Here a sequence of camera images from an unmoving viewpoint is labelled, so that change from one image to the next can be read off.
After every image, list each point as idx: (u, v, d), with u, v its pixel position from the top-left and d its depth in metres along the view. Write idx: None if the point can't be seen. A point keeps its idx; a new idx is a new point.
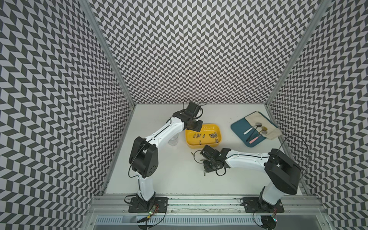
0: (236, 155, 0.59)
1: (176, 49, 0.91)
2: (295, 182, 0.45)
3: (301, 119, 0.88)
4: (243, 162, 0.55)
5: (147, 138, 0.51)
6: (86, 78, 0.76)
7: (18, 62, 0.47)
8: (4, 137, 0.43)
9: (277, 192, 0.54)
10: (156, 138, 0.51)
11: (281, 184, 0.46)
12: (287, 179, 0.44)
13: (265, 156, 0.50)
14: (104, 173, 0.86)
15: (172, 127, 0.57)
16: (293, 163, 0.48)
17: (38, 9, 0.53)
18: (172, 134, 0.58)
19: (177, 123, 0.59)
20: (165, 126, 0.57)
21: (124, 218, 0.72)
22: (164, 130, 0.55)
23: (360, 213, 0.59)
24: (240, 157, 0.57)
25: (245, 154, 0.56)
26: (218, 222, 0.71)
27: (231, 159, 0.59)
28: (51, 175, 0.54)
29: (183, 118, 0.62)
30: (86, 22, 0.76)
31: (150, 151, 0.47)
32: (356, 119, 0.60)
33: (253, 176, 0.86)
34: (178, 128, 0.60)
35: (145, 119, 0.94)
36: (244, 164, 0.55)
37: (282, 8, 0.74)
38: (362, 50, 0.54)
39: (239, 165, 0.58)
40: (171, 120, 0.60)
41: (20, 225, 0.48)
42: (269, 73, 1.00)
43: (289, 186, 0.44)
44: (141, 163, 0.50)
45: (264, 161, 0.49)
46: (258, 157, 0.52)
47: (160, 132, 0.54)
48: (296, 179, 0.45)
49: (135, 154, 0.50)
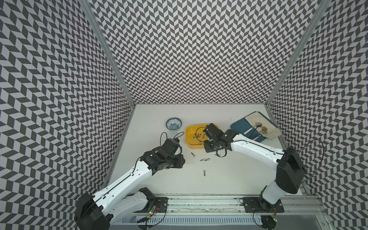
0: (247, 143, 0.54)
1: (176, 49, 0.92)
2: (297, 183, 0.45)
3: (300, 119, 0.89)
4: (250, 151, 0.53)
5: (96, 198, 0.42)
6: (86, 78, 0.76)
7: (18, 62, 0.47)
8: (4, 137, 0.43)
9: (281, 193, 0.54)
10: (107, 196, 0.42)
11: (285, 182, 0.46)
12: (294, 178, 0.44)
13: (280, 152, 0.47)
14: (104, 173, 0.86)
15: (134, 178, 0.48)
16: (302, 166, 0.47)
17: (38, 9, 0.53)
18: (133, 186, 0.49)
19: (141, 172, 0.50)
20: (125, 176, 0.48)
21: (124, 218, 0.72)
22: (122, 180, 0.46)
23: (360, 213, 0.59)
24: (250, 145, 0.53)
25: (257, 145, 0.52)
26: (218, 222, 0.71)
27: (239, 144, 0.55)
28: (51, 175, 0.54)
29: (152, 165, 0.52)
30: (86, 22, 0.76)
31: (94, 219, 0.38)
32: (357, 119, 0.60)
33: (253, 176, 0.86)
34: (143, 178, 0.51)
35: (139, 139, 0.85)
36: (252, 152, 0.52)
37: (281, 8, 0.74)
38: (362, 50, 0.54)
39: (244, 151, 0.56)
40: (135, 166, 0.51)
41: (20, 225, 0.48)
42: (269, 73, 1.00)
43: (293, 186, 0.44)
44: (82, 227, 0.41)
45: (277, 157, 0.46)
46: (271, 151, 0.49)
47: (115, 185, 0.45)
48: (299, 181, 0.45)
49: (78, 214, 0.41)
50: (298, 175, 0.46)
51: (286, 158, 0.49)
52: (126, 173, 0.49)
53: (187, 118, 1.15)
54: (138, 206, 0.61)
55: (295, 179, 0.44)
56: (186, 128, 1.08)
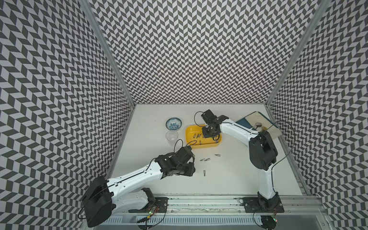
0: (231, 124, 0.64)
1: (176, 49, 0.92)
2: (267, 161, 0.53)
3: (300, 119, 0.89)
4: (234, 132, 0.63)
5: (110, 183, 0.44)
6: (86, 78, 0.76)
7: (18, 62, 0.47)
8: (4, 137, 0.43)
9: (267, 177, 0.58)
10: (119, 185, 0.44)
11: (258, 158, 0.53)
12: (263, 155, 0.52)
13: (255, 133, 0.56)
14: (104, 173, 0.86)
15: (145, 176, 0.50)
16: (274, 147, 0.55)
17: (38, 9, 0.53)
18: (143, 183, 0.51)
19: (153, 172, 0.52)
20: (137, 171, 0.50)
21: (124, 218, 0.72)
22: (135, 175, 0.48)
23: (360, 213, 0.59)
24: (235, 127, 0.63)
25: (239, 126, 0.62)
26: (218, 222, 0.71)
27: (225, 125, 0.65)
28: (51, 174, 0.54)
29: (164, 169, 0.54)
30: (86, 22, 0.76)
31: (102, 202, 0.39)
32: (356, 119, 0.60)
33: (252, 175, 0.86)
34: (156, 177, 0.53)
35: (144, 145, 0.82)
36: (235, 132, 0.62)
37: (282, 8, 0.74)
38: (362, 50, 0.54)
39: (230, 132, 0.65)
40: (149, 165, 0.53)
41: (20, 225, 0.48)
42: (269, 73, 1.00)
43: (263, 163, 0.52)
44: (88, 209, 0.42)
45: (251, 135, 0.56)
46: (248, 131, 0.58)
47: (129, 177, 0.47)
48: (269, 159, 0.53)
49: (88, 195, 0.43)
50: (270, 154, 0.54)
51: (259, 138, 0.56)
52: (140, 168, 0.51)
53: (187, 118, 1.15)
54: (139, 204, 0.61)
55: (265, 156, 0.53)
56: (186, 128, 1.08)
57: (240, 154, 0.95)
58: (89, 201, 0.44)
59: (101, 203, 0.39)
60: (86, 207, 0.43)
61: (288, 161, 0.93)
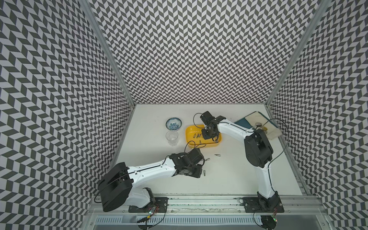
0: (228, 123, 0.67)
1: (176, 49, 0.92)
2: (262, 159, 0.55)
3: (300, 119, 0.89)
4: (231, 131, 0.65)
5: (130, 170, 0.46)
6: (86, 78, 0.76)
7: (18, 62, 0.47)
8: (4, 137, 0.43)
9: (264, 175, 0.59)
10: (138, 174, 0.46)
11: (254, 156, 0.55)
12: (259, 153, 0.54)
13: (250, 131, 0.58)
14: (104, 173, 0.86)
15: (161, 170, 0.52)
16: (270, 145, 0.57)
17: (38, 9, 0.53)
18: (157, 176, 0.52)
19: (168, 167, 0.54)
20: (154, 164, 0.52)
21: (124, 218, 0.72)
22: (152, 167, 0.51)
23: (360, 213, 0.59)
24: (231, 126, 0.65)
25: (235, 124, 0.65)
26: (218, 222, 0.71)
27: (222, 125, 0.68)
28: (51, 174, 0.54)
29: (178, 166, 0.56)
30: (86, 22, 0.76)
31: (122, 188, 0.41)
32: (356, 119, 0.60)
33: (252, 175, 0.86)
34: (170, 172, 0.55)
35: (144, 145, 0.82)
36: (231, 132, 0.65)
37: (281, 8, 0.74)
38: (362, 50, 0.54)
39: (226, 132, 0.68)
40: (165, 160, 0.55)
41: (20, 225, 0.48)
42: (269, 73, 1.00)
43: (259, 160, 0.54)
44: (106, 192, 0.43)
45: (247, 134, 0.57)
46: (243, 130, 0.60)
47: (147, 167, 0.49)
48: (264, 157, 0.55)
49: (106, 179, 0.44)
50: (265, 151, 0.56)
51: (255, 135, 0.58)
52: (156, 162, 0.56)
53: (187, 118, 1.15)
54: (141, 202, 0.61)
55: (260, 155, 0.55)
56: (186, 128, 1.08)
57: (240, 154, 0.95)
58: (107, 185, 0.45)
59: (122, 188, 0.41)
60: (105, 191, 0.44)
61: (287, 161, 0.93)
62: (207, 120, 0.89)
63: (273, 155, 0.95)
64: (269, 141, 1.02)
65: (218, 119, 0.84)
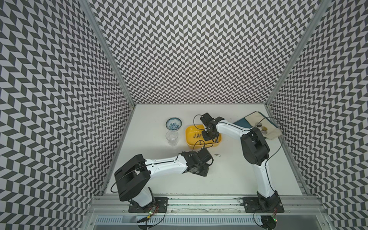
0: (226, 123, 0.69)
1: (176, 49, 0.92)
2: (259, 156, 0.56)
3: (300, 119, 0.89)
4: (229, 130, 0.67)
5: (147, 162, 0.48)
6: (86, 78, 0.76)
7: (18, 62, 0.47)
8: (4, 137, 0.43)
9: (262, 173, 0.60)
10: (155, 166, 0.48)
11: (250, 155, 0.57)
12: (256, 151, 0.56)
13: (247, 130, 0.61)
14: (104, 173, 0.86)
15: (175, 165, 0.54)
16: (266, 143, 0.58)
17: (38, 9, 0.53)
18: (171, 171, 0.54)
19: (181, 164, 0.56)
20: (168, 159, 0.54)
21: (124, 218, 0.72)
22: (166, 162, 0.52)
23: (360, 213, 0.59)
24: (229, 126, 0.67)
25: (234, 124, 0.67)
26: (218, 222, 0.71)
27: (221, 125, 0.71)
28: (51, 174, 0.54)
29: (189, 163, 0.58)
30: (86, 22, 0.76)
31: (141, 178, 0.42)
32: (356, 119, 0.60)
33: (252, 175, 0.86)
34: (182, 168, 0.57)
35: (143, 145, 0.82)
36: (229, 132, 0.67)
37: (281, 8, 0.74)
38: (362, 50, 0.54)
39: (224, 132, 0.71)
40: (177, 157, 0.57)
41: (20, 225, 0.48)
42: (269, 73, 1.00)
43: (255, 158, 0.56)
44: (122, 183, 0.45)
45: (244, 132, 0.59)
46: (240, 129, 0.62)
47: (162, 162, 0.51)
48: (260, 155, 0.57)
49: (124, 170, 0.46)
50: (261, 150, 0.58)
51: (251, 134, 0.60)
52: (170, 157, 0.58)
53: (187, 119, 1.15)
54: (143, 201, 0.61)
55: (257, 152, 0.57)
56: (186, 128, 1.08)
57: (240, 154, 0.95)
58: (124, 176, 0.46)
59: (140, 179, 0.42)
60: (121, 182, 0.45)
61: (288, 161, 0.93)
62: (207, 121, 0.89)
63: (273, 155, 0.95)
64: (269, 141, 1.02)
65: (218, 119, 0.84)
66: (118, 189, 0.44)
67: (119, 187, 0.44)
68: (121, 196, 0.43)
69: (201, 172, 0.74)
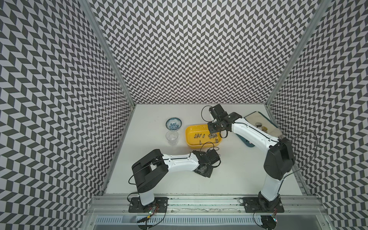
0: (246, 126, 0.57)
1: (176, 49, 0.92)
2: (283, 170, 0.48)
3: (301, 119, 0.88)
4: (249, 135, 0.56)
5: (164, 156, 0.50)
6: (86, 78, 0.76)
7: (18, 62, 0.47)
8: (4, 137, 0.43)
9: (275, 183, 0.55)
10: (171, 162, 0.50)
11: (273, 167, 0.49)
12: (281, 165, 0.47)
13: (275, 140, 0.50)
14: (104, 173, 0.86)
15: (188, 162, 0.56)
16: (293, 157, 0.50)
17: (38, 9, 0.53)
18: (184, 168, 0.56)
19: (194, 162, 0.58)
20: (183, 156, 0.56)
21: (124, 218, 0.72)
22: (181, 158, 0.55)
23: (360, 213, 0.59)
24: (250, 130, 0.56)
25: (254, 128, 0.56)
26: (218, 222, 0.71)
27: (240, 127, 0.58)
28: (51, 174, 0.54)
29: (200, 161, 0.60)
30: (86, 22, 0.76)
31: (159, 172, 0.44)
32: (357, 119, 0.60)
33: (262, 174, 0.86)
34: (194, 166, 0.59)
35: (144, 144, 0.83)
36: (249, 136, 0.56)
37: (281, 8, 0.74)
38: (362, 50, 0.54)
39: (242, 134, 0.60)
40: (190, 155, 0.60)
41: (20, 225, 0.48)
42: (269, 73, 1.00)
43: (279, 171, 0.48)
44: (140, 177, 0.46)
45: (271, 143, 0.50)
46: (266, 137, 0.52)
47: (178, 158, 0.53)
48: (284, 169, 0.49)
49: (142, 162, 0.48)
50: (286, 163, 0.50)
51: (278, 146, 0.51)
52: (184, 154, 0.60)
53: (187, 119, 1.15)
54: (147, 199, 0.62)
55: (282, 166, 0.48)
56: (186, 128, 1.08)
57: (248, 154, 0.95)
58: (140, 171, 0.47)
59: (158, 172, 0.44)
60: (138, 175, 0.47)
61: None
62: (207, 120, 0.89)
63: None
64: None
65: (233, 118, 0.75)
66: (135, 180, 0.46)
67: (136, 179, 0.46)
68: (139, 188, 0.44)
69: (205, 173, 0.76)
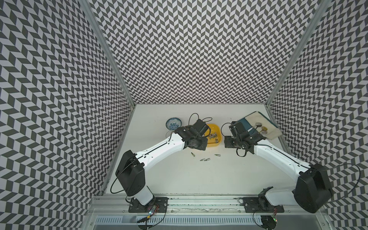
0: (270, 148, 0.54)
1: (176, 49, 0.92)
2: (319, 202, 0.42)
3: (301, 119, 0.88)
4: (273, 157, 0.52)
5: (138, 155, 0.46)
6: (86, 78, 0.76)
7: (18, 62, 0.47)
8: (4, 137, 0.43)
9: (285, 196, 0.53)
10: (147, 156, 0.46)
11: (305, 198, 0.43)
12: (315, 195, 0.41)
13: (305, 166, 0.45)
14: (104, 173, 0.86)
15: (170, 145, 0.51)
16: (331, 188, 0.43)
17: (38, 9, 0.53)
18: (168, 153, 0.53)
19: (176, 141, 0.53)
20: (161, 143, 0.51)
21: (124, 218, 0.72)
22: (158, 147, 0.49)
23: (360, 213, 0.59)
24: (273, 153, 0.52)
25: (280, 151, 0.52)
26: (218, 222, 0.71)
27: (263, 149, 0.55)
28: (51, 174, 0.54)
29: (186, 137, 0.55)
30: (86, 22, 0.76)
31: (135, 172, 0.41)
32: (356, 119, 0.60)
33: (263, 173, 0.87)
34: (178, 145, 0.53)
35: (143, 140, 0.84)
36: (274, 159, 0.52)
37: (281, 8, 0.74)
38: (362, 50, 0.54)
39: (265, 155, 0.55)
40: (170, 137, 0.54)
41: (20, 225, 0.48)
42: (269, 73, 1.00)
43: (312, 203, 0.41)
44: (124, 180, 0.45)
45: (301, 169, 0.44)
46: (295, 162, 0.47)
47: (154, 149, 0.49)
48: (322, 201, 0.42)
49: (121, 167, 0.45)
50: (323, 194, 0.43)
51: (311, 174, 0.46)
52: (162, 143, 0.51)
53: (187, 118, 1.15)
54: (144, 199, 0.62)
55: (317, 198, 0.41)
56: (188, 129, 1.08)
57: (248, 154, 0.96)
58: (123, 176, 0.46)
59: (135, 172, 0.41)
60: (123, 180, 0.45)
61: None
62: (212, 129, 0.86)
63: None
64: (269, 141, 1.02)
65: (254, 138, 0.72)
66: (121, 185, 0.45)
67: (122, 183, 0.45)
68: (127, 192, 0.44)
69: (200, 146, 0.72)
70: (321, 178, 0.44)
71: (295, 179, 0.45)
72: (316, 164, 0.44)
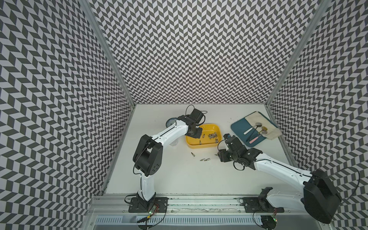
0: (270, 161, 0.54)
1: (176, 49, 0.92)
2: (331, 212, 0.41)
3: (301, 119, 0.88)
4: (273, 170, 0.52)
5: (154, 137, 0.53)
6: (86, 78, 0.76)
7: (18, 62, 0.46)
8: (5, 137, 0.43)
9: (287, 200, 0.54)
10: (162, 137, 0.53)
11: (317, 210, 0.42)
12: (326, 206, 0.40)
13: (307, 175, 0.45)
14: (104, 173, 0.86)
15: (178, 129, 0.59)
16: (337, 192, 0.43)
17: (38, 9, 0.53)
18: (176, 136, 0.61)
19: (182, 125, 0.62)
20: (169, 127, 0.59)
21: (124, 218, 0.72)
22: (168, 130, 0.57)
23: (360, 213, 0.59)
24: (274, 165, 0.52)
25: (279, 163, 0.53)
26: (218, 222, 0.71)
27: (262, 163, 0.55)
28: (51, 174, 0.54)
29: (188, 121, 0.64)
30: (86, 22, 0.76)
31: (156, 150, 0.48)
32: (357, 119, 0.60)
33: (262, 174, 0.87)
34: (184, 128, 0.63)
35: None
36: (275, 171, 0.51)
37: (282, 8, 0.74)
38: (362, 50, 0.54)
39: (266, 170, 0.55)
40: (176, 121, 0.63)
41: (20, 225, 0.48)
42: (269, 73, 1.00)
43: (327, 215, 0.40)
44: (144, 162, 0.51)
45: (304, 180, 0.44)
46: (296, 172, 0.47)
47: (165, 132, 0.56)
48: (334, 210, 0.41)
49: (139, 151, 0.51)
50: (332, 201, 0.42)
51: (315, 182, 0.46)
52: (169, 126, 0.60)
53: None
54: (148, 194, 0.64)
55: (328, 207, 0.41)
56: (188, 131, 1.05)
57: None
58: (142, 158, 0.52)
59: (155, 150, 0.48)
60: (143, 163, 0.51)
61: (288, 161, 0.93)
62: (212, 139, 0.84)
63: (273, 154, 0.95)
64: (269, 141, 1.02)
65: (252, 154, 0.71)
66: (142, 166, 0.51)
67: (143, 165, 0.51)
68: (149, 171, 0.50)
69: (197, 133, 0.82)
70: (325, 185, 0.45)
71: (301, 190, 0.45)
72: (316, 171, 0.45)
